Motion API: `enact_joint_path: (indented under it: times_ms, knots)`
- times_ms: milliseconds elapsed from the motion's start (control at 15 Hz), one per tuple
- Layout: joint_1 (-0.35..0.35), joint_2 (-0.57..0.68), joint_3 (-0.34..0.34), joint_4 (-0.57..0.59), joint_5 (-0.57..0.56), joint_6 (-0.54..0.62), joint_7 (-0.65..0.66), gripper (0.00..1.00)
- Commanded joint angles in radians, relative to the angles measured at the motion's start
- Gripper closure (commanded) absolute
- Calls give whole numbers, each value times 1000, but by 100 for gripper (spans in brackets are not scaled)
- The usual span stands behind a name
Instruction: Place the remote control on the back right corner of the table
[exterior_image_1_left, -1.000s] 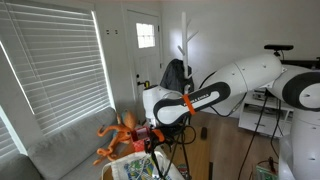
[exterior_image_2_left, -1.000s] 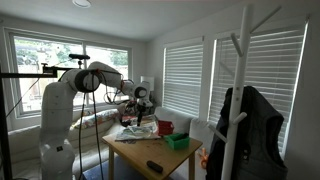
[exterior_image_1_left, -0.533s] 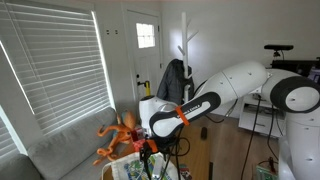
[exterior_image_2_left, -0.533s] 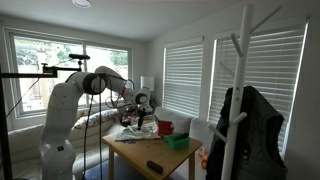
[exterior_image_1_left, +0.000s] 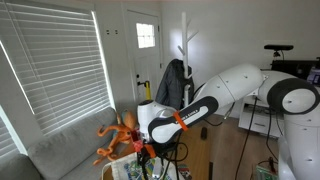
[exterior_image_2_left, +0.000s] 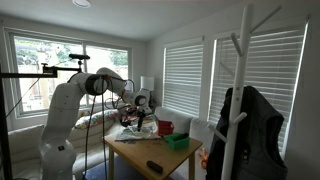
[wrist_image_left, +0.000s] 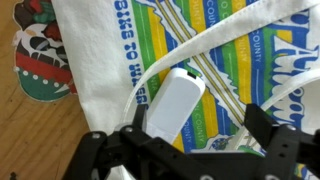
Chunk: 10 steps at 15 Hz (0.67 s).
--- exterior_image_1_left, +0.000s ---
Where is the wide white window blind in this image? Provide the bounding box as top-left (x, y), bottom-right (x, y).
top-left (0, 1), bottom-right (112, 136)

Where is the white coat rack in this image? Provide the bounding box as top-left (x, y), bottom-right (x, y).
top-left (176, 11), bottom-right (200, 108)

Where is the white remote control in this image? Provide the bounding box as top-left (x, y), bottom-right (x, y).
top-left (152, 159), bottom-right (163, 179)

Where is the green circuit board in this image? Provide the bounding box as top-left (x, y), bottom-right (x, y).
top-left (255, 164), bottom-right (280, 180)

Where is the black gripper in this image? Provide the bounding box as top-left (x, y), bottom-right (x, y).
top-left (139, 148), bottom-right (168, 180)

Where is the printed white tote bag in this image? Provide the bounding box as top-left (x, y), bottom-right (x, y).
top-left (101, 152), bottom-right (188, 180)

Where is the black remote control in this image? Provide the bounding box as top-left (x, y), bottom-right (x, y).
top-left (200, 126), bottom-right (209, 141)

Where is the light grey sofa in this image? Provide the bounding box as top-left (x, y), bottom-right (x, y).
top-left (0, 106), bottom-right (141, 180)

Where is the orange cable strap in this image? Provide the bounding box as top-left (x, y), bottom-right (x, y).
top-left (173, 111), bottom-right (190, 132)

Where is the orange octopus plush toy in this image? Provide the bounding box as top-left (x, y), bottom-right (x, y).
top-left (92, 109), bottom-right (138, 166)

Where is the black camera on stand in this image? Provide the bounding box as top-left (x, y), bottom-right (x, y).
top-left (263, 44), bottom-right (295, 58)

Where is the black gripper cable bundle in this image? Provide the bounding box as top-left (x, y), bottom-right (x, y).
top-left (159, 133), bottom-right (190, 180)

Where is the small wooden table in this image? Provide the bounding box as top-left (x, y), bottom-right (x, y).
top-left (99, 124), bottom-right (214, 180)

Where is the white door with window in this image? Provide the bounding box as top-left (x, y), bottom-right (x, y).
top-left (124, 8), bottom-right (164, 114)

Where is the dark grey jacket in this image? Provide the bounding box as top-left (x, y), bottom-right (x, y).
top-left (154, 58), bottom-right (195, 111)

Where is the small colourful toy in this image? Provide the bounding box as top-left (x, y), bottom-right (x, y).
top-left (178, 164), bottom-right (193, 180)

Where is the orange camera mount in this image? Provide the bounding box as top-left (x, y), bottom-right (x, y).
top-left (144, 143), bottom-right (157, 159)

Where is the white low cabinet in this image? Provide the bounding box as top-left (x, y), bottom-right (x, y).
top-left (238, 94), bottom-right (284, 138)

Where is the narrow white window blind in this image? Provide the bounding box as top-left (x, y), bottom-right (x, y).
top-left (0, 106), bottom-right (28, 161)

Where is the long black arm cable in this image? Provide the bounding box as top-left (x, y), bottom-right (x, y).
top-left (234, 95), bottom-right (260, 180)

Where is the black monitor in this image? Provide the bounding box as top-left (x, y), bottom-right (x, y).
top-left (270, 59), bottom-right (320, 84)

